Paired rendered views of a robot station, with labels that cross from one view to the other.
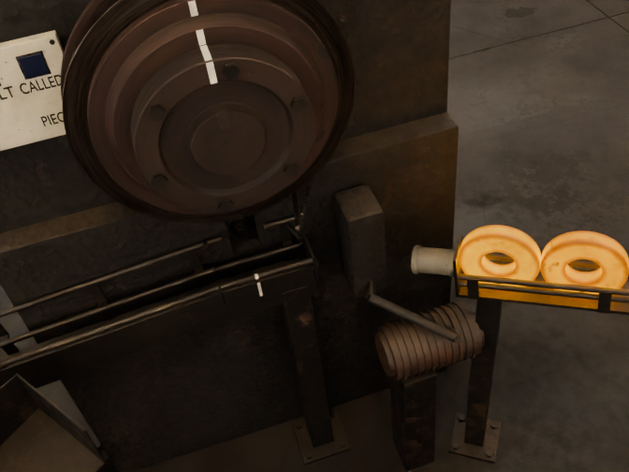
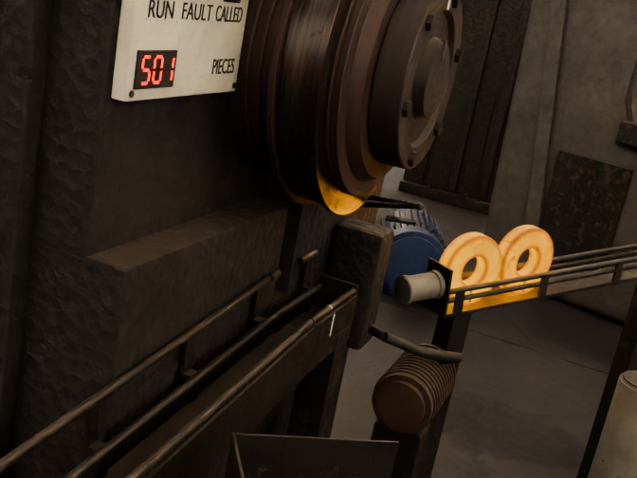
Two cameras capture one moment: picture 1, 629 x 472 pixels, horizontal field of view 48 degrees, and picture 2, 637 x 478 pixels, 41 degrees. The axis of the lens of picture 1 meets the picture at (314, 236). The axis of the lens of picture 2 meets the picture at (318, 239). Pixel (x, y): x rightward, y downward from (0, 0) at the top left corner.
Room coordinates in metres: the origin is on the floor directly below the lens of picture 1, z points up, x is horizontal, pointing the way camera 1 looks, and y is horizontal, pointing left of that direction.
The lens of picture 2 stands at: (0.31, 1.30, 1.23)
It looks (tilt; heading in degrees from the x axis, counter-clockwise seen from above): 17 degrees down; 301
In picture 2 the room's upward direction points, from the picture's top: 11 degrees clockwise
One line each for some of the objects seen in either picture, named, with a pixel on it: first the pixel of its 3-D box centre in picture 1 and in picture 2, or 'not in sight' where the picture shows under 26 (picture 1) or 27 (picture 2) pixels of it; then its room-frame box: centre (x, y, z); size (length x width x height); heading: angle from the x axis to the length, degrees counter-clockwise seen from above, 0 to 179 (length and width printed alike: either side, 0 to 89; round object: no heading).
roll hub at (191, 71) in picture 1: (225, 134); (420, 77); (0.90, 0.11, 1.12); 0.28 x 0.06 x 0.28; 101
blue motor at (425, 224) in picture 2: not in sight; (408, 249); (1.84, -2.00, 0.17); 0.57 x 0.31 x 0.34; 121
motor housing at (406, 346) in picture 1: (428, 390); (395, 470); (0.93, -0.22, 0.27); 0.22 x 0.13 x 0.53; 101
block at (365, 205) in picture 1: (360, 241); (353, 283); (1.06, -0.10, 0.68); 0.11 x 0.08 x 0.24; 11
